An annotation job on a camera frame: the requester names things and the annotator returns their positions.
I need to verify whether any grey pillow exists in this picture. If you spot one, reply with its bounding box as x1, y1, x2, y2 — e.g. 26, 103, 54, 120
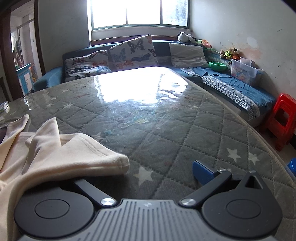
169, 42, 210, 68

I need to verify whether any brown wooden door frame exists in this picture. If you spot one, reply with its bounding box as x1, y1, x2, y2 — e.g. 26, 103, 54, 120
0, 0, 47, 102

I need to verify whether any window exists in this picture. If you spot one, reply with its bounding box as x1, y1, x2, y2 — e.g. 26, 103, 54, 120
87, 0, 193, 30

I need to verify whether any blue sofa blanket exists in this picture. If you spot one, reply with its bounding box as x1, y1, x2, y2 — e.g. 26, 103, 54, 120
173, 66, 277, 116

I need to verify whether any red plastic stool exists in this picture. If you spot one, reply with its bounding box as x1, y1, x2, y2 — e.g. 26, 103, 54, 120
264, 93, 296, 151

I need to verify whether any large butterfly print pillow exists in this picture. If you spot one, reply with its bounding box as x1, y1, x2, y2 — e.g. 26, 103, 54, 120
109, 34, 159, 72

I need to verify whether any cream shirt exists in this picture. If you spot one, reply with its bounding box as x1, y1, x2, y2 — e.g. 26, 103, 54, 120
0, 114, 130, 241

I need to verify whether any light blue cabinet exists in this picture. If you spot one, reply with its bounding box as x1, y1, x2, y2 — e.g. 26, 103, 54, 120
16, 63, 33, 95

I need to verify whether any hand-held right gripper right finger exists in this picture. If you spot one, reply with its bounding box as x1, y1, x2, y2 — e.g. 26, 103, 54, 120
180, 160, 270, 207

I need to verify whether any blue plastic container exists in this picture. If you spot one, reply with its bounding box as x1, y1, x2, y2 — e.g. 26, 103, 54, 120
286, 158, 296, 180

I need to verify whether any green orange plush toy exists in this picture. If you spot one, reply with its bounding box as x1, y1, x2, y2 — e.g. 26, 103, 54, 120
196, 39, 212, 49

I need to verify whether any green bowl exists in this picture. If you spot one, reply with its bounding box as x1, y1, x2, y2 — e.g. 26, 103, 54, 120
208, 61, 228, 71

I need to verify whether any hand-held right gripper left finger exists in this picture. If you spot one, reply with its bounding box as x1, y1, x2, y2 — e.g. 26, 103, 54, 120
73, 178, 117, 208

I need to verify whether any panda plush toy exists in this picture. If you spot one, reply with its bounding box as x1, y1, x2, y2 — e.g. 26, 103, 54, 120
177, 31, 199, 43

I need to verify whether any brown plush bear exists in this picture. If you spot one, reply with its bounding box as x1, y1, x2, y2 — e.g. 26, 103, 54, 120
230, 48, 241, 61

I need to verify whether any clear plastic storage box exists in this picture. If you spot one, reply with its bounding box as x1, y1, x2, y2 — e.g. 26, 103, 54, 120
230, 57, 264, 87

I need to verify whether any blue sofa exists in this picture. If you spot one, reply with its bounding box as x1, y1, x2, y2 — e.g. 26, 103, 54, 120
31, 40, 277, 128

